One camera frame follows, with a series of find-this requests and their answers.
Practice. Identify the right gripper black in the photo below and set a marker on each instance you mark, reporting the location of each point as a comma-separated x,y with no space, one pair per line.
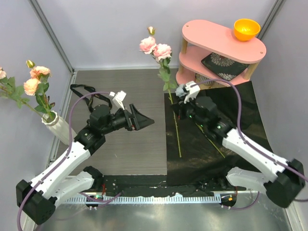
179,108

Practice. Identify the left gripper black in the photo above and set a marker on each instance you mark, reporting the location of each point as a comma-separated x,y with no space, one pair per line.
139,120

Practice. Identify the blue hydrangea stem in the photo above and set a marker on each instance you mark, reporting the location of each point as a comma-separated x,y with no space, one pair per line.
180,92

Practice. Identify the black wrapping paper sheet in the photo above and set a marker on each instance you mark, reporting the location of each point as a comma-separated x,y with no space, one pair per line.
191,157

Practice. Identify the pink double rose stem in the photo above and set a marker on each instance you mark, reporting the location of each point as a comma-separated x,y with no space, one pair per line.
162,54

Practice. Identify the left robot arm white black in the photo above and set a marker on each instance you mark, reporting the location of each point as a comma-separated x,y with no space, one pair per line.
40,197

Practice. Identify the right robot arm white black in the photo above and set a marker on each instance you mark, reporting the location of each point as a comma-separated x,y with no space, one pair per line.
279,179

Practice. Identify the white ribbed vase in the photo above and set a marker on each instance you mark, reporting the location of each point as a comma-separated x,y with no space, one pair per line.
59,127

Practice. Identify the beige ceramic bowl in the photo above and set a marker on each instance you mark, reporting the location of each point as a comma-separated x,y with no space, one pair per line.
205,80

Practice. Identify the black floral square plate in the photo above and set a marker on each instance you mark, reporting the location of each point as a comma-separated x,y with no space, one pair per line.
223,67

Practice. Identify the pink three-tier shelf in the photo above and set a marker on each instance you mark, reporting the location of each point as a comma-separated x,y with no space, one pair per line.
202,37

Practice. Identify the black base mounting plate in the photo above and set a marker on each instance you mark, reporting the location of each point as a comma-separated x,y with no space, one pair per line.
157,186

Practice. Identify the orange plastic bowl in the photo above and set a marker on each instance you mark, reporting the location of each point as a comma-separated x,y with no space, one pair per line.
246,29

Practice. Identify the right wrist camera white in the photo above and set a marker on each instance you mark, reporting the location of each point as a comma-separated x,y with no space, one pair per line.
192,90

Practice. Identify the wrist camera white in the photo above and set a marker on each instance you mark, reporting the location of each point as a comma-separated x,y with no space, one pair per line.
192,90
117,99

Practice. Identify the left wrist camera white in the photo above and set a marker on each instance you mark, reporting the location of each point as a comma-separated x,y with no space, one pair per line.
117,99

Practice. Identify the white slotted cable duct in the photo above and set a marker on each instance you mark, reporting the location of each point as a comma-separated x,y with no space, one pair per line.
177,199

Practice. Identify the aluminium frame rail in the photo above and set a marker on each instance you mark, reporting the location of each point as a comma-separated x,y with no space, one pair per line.
52,19

